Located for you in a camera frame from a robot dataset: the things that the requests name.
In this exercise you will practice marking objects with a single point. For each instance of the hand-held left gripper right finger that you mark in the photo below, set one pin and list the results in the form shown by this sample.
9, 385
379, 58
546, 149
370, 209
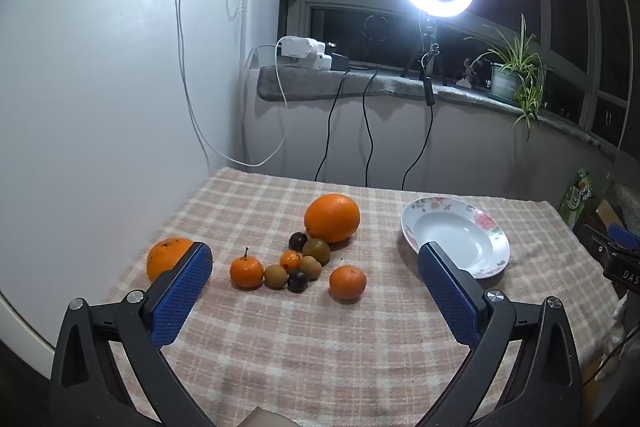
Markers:
450, 297

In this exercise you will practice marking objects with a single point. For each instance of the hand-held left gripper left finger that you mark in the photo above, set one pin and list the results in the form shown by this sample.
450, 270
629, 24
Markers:
182, 292

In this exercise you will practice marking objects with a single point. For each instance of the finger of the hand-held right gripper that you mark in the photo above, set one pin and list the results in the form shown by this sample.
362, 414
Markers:
602, 247
625, 237

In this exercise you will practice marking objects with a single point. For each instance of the orange with dark marks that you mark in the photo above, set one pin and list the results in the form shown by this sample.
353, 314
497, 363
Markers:
165, 257

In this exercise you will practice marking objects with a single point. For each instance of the mandarin with stem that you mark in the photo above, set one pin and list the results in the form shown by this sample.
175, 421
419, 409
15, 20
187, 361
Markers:
246, 273

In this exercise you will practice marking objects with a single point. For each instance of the white floral plate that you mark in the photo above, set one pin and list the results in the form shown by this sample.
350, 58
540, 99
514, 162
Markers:
450, 227

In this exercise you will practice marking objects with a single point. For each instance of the round mandarin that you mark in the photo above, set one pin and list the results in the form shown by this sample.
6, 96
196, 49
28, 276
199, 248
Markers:
347, 283

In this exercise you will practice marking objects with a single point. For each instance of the large brown kiwi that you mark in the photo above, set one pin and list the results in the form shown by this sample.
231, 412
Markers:
317, 250

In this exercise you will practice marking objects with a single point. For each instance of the large smooth orange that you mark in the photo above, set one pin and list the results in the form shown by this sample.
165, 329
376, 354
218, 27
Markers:
332, 218

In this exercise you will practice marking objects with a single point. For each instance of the brown cardboard box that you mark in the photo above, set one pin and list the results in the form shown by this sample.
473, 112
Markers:
607, 212

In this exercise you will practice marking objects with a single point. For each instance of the white lace cloth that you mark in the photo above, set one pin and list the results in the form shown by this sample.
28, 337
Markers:
627, 199

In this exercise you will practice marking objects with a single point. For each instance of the green snack packet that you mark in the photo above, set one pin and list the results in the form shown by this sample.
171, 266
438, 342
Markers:
577, 197

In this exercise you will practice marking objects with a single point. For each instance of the small mandarin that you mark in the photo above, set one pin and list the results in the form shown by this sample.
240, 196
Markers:
290, 261

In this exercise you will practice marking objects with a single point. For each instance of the dark purple plum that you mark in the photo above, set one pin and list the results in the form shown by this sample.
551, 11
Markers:
297, 282
297, 241

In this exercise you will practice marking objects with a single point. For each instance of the pink checked tablecloth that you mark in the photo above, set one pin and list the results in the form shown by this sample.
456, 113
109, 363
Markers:
300, 347

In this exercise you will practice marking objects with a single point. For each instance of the pale ceramic plant pot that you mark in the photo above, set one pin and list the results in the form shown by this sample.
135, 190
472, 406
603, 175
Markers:
502, 82

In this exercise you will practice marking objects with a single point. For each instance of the white refrigerator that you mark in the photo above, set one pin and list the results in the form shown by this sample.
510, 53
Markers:
100, 107

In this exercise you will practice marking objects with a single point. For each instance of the spider plant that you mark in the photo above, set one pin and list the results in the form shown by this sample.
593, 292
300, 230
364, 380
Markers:
520, 57

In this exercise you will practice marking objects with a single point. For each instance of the small figurine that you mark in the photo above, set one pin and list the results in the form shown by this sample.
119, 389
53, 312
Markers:
467, 69

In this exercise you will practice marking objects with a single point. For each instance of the black power adapter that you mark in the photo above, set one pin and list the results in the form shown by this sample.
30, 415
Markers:
341, 62

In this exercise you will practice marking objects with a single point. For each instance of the white power adapter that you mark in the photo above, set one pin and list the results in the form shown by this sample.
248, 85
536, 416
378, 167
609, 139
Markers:
317, 63

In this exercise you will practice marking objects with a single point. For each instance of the black tripod stand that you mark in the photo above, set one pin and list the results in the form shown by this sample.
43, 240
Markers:
428, 32

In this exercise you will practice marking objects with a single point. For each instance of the white power adapters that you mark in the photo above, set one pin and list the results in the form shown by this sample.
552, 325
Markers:
300, 47

